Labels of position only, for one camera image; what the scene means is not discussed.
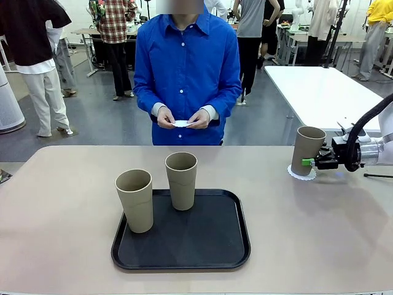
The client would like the person's left hand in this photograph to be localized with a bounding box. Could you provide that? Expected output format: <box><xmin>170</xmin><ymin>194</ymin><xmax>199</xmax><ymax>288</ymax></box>
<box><xmin>187</xmin><ymin>108</ymin><xmax>211</xmax><ymax>130</ymax></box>

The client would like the white cylindrical appliance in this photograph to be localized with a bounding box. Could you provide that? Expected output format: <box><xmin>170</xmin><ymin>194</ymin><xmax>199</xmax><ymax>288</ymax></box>
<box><xmin>0</xmin><ymin>66</ymin><xmax>26</xmax><ymax>135</ymax></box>

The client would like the person's right hand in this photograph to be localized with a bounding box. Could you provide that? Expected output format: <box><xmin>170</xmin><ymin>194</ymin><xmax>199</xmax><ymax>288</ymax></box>
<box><xmin>157</xmin><ymin>107</ymin><xmax>176</xmax><ymax>129</ymax></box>

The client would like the person in grey t-shirt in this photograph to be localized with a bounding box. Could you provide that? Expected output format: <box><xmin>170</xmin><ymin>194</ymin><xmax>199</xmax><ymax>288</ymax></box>
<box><xmin>232</xmin><ymin>0</ymin><xmax>265</xmax><ymax>105</ymax></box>

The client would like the person in black top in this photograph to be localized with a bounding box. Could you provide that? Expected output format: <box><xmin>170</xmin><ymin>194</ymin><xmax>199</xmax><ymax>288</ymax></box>
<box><xmin>0</xmin><ymin>0</ymin><xmax>74</xmax><ymax>138</ymax></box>

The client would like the person's right forearm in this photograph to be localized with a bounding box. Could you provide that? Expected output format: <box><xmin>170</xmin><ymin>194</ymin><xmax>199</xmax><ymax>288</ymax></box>
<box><xmin>134</xmin><ymin>88</ymin><xmax>168</xmax><ymax>119</ymax></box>

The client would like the grey background desk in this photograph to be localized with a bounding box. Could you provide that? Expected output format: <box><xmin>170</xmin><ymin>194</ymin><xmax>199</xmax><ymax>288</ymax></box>
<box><xmin>71</xmin><ymin>28</ymin><xmax>142</xmax><ymax>77</ymax></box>

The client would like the person's left forearm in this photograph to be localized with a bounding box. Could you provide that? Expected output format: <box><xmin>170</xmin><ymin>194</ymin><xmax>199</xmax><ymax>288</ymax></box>
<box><xmin>208</xmin><ymin>88</ymin><xmax>242</xmax><ymax>122</ymax></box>

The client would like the white background desk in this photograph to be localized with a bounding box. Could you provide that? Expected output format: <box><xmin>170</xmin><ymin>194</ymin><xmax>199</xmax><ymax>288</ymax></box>
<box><xmin>276</xmin><ymin>24</ymin><xmax>366</xmax><ymax>67</ymax></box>

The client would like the person in grey trousers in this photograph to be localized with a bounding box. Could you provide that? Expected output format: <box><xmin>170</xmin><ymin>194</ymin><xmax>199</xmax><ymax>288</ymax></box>
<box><xmin>45</xmin><ymin>27</ymin><xmax>77</xmax><ymax>98</ymax></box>

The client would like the black tripod stand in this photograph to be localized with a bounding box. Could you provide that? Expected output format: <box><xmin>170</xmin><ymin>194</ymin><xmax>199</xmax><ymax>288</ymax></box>
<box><xmin>321</xmin><ymin>0</ymin><xmax>351</xmax><ymax>69</ymax></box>

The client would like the person in beige coat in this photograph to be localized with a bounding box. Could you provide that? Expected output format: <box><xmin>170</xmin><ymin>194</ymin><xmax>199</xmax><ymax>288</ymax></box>
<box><xmin>308</xmin><ymin>0</ymin><xmax>338</xmax><ymax>67</ymax></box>

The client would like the person in yellow top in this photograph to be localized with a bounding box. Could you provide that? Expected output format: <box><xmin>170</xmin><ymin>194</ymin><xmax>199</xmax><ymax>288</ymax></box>
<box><xmin>351</xmin><ymin>0</ymin><xmax>393</xmax><ymax>82</ymax></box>

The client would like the person in black clothes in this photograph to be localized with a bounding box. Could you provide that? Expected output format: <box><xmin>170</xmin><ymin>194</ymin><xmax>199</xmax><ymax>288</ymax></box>
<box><xmin>259</xmin><ymin>0</ymin><xmax>286</xmax><ymax>70</ymax></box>

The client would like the tan paper cup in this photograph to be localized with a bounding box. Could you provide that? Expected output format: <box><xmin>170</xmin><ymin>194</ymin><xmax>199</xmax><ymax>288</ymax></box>
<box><xmin>115</xmin><ymin>169</ymin><xmax>154</xmax><ymax>234</ymax></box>
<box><xmin>290</xmin><ymin>125</ymin><xmax>327</xmax><ymax>176</ymax></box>
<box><xmin>165</xmin><ymin>152</ymin><xmax>198</xmax><ymax>212</ymax></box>

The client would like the white scalloped paper coaster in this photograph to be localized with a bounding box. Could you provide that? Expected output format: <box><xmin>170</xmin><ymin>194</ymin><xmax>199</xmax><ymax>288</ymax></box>
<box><xmin>287</xmin><ymin>164</ymin><xmax>317</xmax><ymax>182</ymax></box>
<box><xmin>171</xmin><ymin>119</ymin><xmax>197</xmax><ymax>128</ymax></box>

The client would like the black plastic serving tray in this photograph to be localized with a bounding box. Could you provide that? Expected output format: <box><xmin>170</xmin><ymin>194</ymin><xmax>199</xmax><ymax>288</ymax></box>
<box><xmin>111</xmin><ymin>189</ymin><xmax>252</xmax><ymax>271</ymax></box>

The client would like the large white table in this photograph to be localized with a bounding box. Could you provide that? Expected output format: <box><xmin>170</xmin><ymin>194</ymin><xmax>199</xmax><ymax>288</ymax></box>
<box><xmin>263</xmin><ymin>65</ymin><xmax>384</xmax><ymax>133</ymax></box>

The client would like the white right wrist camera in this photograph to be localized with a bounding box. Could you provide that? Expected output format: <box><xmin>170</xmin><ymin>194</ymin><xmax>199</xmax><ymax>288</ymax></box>
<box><xmin>331</xmin><ymin>121</ymin><xmax>371</xmax><ymax>145</ymax></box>

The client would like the thick black cable sleeve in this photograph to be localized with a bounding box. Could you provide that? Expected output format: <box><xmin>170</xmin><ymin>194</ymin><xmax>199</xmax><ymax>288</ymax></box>
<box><xmin>343</xmin><ymin>92</ymin><xmax>393</xmax><ymax>173</ymax></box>

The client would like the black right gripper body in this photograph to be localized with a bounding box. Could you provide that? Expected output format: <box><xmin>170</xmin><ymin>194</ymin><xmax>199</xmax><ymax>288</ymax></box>
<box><xmin>316</xmin><ymin>143</ymin><xmax>348</xmax><ymax>170</ymax></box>

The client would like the person in blue shirt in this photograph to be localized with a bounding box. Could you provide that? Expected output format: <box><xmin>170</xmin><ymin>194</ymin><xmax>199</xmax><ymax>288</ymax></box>
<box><xmin>133</xmin><ymin>6</ymin><xmax>243</xmax><ymax>146</ymax></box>

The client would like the person in plaid shirt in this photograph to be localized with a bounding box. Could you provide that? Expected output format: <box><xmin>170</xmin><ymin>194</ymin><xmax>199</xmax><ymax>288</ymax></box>
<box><xmin>88</xmin><ymin>0</ymin><xmax>138</xmax><ymax>101</ymax></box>

